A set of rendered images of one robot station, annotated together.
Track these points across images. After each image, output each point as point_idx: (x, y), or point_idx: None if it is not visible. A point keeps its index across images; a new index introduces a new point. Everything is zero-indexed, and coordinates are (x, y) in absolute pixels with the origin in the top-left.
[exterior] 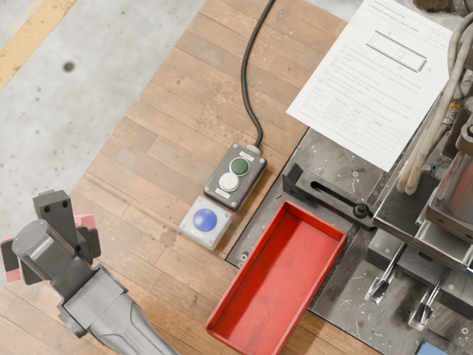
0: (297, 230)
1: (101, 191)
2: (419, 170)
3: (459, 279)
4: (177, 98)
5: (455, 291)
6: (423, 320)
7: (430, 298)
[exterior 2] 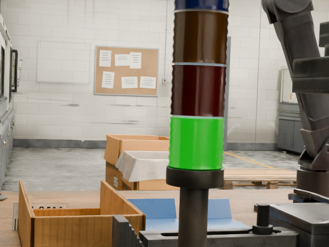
0: None
1: None
2: None
3: (322, 207)
4: None
5: (310, 204)
6: (298, 189)
7: (318, 194)
